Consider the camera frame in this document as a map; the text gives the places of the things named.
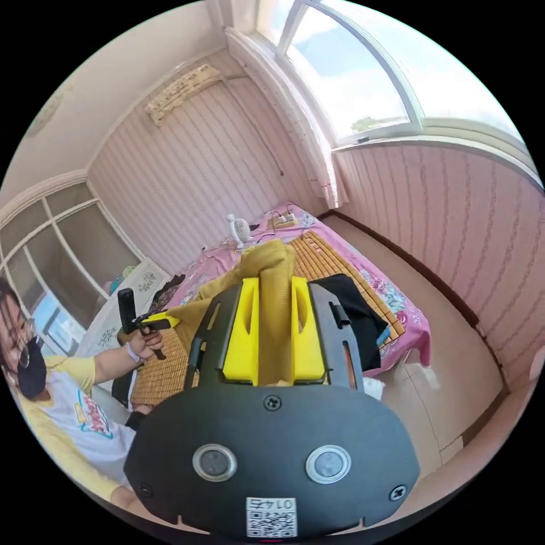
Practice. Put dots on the window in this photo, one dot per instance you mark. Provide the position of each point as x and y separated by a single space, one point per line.
345 72

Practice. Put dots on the small white fan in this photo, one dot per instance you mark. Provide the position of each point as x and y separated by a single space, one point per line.
239 227

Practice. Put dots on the pile of clothes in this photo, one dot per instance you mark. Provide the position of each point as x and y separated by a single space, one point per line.
166 294

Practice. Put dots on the cupboard with glass doors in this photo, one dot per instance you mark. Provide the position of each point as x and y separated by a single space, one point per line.
85 238

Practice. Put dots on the person's body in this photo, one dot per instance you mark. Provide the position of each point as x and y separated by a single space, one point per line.
64 421

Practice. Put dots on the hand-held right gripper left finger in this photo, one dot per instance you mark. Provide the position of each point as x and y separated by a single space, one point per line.
242 340

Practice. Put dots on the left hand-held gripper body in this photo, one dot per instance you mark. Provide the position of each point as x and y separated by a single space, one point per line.
150 327

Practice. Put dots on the black garment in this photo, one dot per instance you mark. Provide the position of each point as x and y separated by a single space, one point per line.
357 311

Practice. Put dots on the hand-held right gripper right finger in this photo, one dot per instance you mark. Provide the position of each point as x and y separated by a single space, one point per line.
307 345

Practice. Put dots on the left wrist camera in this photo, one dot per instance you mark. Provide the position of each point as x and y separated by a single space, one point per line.
126 313

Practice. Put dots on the dark yellow short sleeve shirt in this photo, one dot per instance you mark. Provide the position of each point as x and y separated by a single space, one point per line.
276 294

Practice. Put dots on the white power strip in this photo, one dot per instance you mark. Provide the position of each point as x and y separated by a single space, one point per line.
286 219

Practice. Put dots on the bed with pink floral sheet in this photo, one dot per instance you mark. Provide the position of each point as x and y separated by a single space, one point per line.
362 264

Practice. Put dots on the covered air conditioner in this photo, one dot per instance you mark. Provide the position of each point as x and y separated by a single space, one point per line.
183 91

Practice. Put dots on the white curtain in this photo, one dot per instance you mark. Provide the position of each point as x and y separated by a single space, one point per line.
298 127

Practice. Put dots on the person's left forearm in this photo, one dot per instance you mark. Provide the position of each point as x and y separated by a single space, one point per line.
115 365

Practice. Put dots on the white floral headboard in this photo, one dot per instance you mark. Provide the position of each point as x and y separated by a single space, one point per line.
147 279

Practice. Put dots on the person's left hand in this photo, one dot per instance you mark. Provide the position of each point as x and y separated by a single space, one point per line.
147 345

